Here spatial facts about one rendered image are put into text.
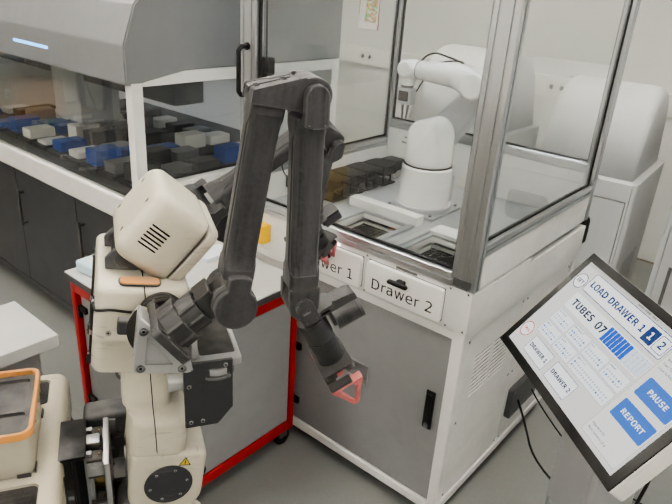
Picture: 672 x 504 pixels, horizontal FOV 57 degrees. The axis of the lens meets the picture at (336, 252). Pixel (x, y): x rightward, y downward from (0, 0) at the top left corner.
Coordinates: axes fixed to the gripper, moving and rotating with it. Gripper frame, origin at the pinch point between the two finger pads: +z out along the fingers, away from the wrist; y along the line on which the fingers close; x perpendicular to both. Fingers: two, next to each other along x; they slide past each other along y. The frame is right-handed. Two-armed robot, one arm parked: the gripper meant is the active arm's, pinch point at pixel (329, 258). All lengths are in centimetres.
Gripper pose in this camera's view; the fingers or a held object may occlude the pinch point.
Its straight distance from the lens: 210.8
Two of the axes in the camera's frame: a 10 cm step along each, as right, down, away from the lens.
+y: 5.7, -7.5, 3.5
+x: -7.6, -3.1, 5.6
